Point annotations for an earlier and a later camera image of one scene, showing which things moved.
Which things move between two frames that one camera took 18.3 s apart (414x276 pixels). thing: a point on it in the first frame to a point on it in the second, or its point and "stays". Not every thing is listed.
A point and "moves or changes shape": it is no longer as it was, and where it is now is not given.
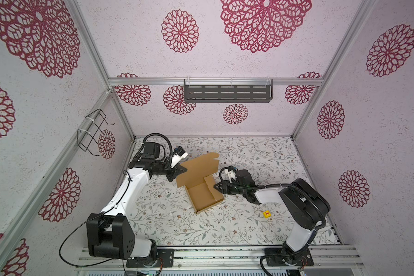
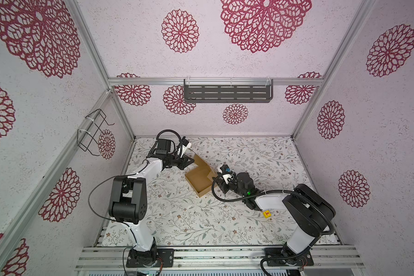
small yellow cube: [267, 214] stays
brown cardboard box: [201, 179] moves or changes shape
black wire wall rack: [87, 138] stays
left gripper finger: [176, 170] to [186, 161]
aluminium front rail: [226, 259] stays
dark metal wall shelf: [228, 90] stays
